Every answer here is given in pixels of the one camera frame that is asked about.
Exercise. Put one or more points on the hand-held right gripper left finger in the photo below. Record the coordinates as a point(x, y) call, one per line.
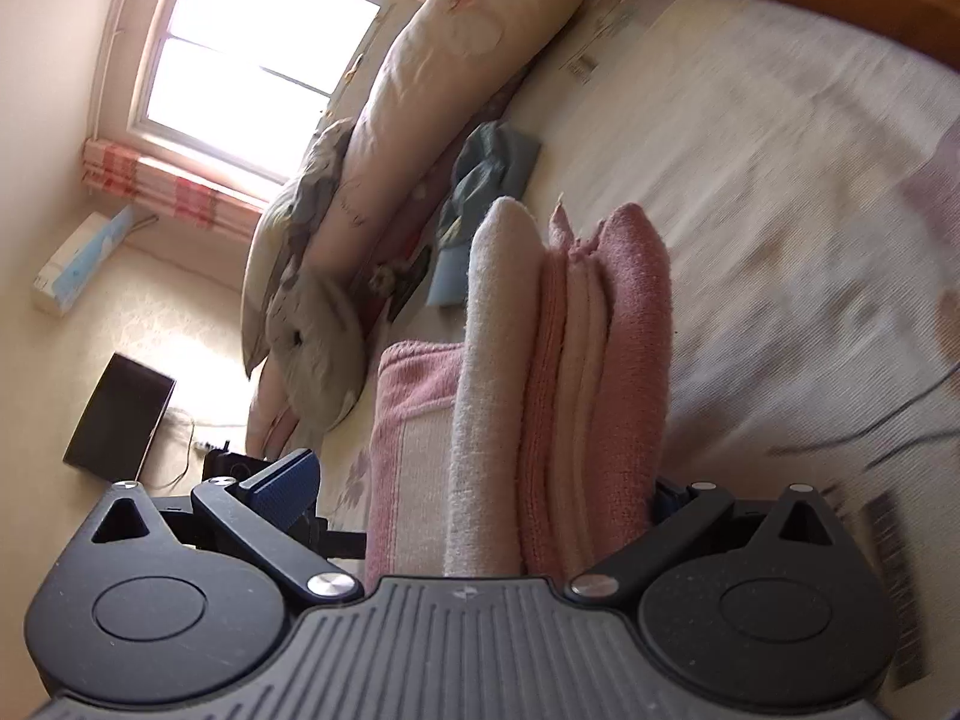
point(289, 487)

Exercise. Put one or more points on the white air conditioner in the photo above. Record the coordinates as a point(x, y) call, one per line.
point(82, 262)

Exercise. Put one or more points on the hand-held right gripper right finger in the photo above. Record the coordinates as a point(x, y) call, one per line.
point(690, 517)

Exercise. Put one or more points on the blue baseball cap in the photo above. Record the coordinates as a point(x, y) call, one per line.
point(480, 217)

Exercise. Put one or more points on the window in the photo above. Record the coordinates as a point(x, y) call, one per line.
point(255, 60)

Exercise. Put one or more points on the beige flower hair clip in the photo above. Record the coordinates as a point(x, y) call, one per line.
point(384, 279)

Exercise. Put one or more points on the grey cat face cushion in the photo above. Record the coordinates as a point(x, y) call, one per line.
point(319, 360)

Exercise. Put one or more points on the pink and white sweater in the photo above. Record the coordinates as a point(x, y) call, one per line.
point(570, 390)

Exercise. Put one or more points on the grey floral pillow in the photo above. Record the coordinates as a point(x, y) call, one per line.
point(292, 240)

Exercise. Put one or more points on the black television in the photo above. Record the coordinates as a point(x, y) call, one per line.
point(120, 420)

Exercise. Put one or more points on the black hair clip with flower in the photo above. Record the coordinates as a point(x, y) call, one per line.
point(411, 281)

